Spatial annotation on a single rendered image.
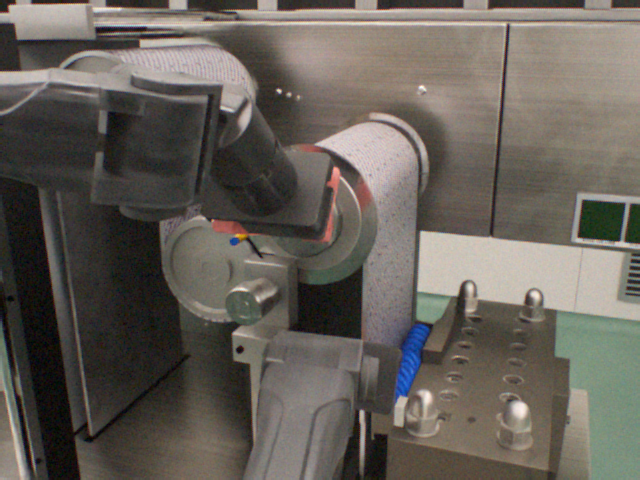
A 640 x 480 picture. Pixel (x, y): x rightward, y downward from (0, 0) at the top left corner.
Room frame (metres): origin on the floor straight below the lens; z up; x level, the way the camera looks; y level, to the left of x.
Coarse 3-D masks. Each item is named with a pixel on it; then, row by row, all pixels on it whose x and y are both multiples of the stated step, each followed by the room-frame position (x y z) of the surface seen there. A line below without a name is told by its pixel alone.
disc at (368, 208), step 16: (304, 144) 0.65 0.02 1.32; (336, 160) 0.63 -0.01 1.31; (352, 176) 0.63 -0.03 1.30; (368, 192) 0.62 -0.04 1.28; (368, 208) 0.62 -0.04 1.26; (368, 224) 0.62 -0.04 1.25; (256, 240) 0.66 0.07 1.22; (336, 240) 0.63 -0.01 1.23; (368, 240) 0.62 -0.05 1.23; (352, 256) 0.63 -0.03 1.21; (368, 256) 0.63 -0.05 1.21; (304, 272) 0.65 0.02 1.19; (320, 272) 0.64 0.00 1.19; (336, 272) 0.63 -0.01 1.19; (352, 272) 0.63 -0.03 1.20
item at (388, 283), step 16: (400, 240) 0.77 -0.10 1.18; (384, 256) 0.69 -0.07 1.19; (400, 256) 0.77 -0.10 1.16; (368, 272) 0.63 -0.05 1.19; (384, 272) 0.70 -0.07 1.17; (400, 272) 0.77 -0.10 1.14; (368, 288) 0.64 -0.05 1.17; (384, 288) 0.70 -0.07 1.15; (400, 288) 0.78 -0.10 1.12; (368, 304) 0.64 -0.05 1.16; (384, 304) 0.70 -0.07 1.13; (400, 304) 0.78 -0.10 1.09; (368, 320) 0.64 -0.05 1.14; (384, 320) 0.70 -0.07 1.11; (400, 320) 0.79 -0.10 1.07; (368, 336) 0.64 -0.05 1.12; (384, 336) 0.71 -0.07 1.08; (400, 336) 0.79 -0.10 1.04
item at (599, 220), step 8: (584, 208) 0.86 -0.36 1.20; (592, 208) 0.85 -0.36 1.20; (600, 208) 0.85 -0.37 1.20; (608, 208) 0.85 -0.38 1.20; (616, 208) 0.84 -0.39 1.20; (584, 216) 0.86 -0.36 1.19; (592, 216) 0.85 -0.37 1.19; (600, 216) 0.85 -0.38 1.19; (608, 216) 0.85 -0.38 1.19; (616, 216) 0.84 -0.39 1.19; (584, 224) 0.86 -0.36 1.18; (592, 224) 0.85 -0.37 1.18; (600, 224) 0.85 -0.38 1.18; (608, 224) 0.85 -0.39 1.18; (616, 224) 0.84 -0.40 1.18; (584, 232) 0.86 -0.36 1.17; (592, 232) 0.85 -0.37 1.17; (600, 232) 0.85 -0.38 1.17; (608, 232) 0.85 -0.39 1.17; (616, 232) 0.84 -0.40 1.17
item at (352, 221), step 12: (348, 192) 0.63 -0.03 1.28; (348, 204) 0.63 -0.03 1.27; (348, 216) 0.63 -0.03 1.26; (348, 228) 0.63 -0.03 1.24; (264, 240) 0.66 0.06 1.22; (348, 240) 0.63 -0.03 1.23; (276, 252) 0.65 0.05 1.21; (324, 252) 0.64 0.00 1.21; (336, 252) 0.63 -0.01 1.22; (348, 252) 0.63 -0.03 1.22; (300, 264) 0.64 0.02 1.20; (312, 264) 0.64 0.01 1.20; (324, 264) 0.64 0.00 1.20; (336, 264) 0.63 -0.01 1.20
